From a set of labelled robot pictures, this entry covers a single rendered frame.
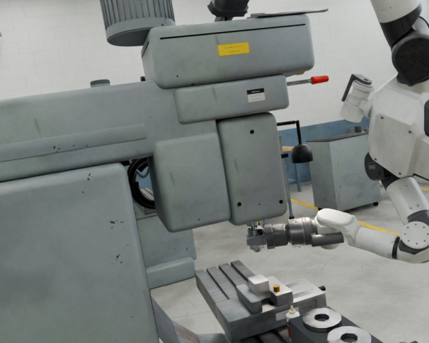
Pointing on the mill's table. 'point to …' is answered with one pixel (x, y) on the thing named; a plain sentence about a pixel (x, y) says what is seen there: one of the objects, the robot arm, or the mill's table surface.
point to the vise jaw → (286, 295)
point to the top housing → (227, 50)
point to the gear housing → (231, 99)
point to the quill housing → (252, 167)
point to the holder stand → (327, 329)
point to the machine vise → (265, 309)
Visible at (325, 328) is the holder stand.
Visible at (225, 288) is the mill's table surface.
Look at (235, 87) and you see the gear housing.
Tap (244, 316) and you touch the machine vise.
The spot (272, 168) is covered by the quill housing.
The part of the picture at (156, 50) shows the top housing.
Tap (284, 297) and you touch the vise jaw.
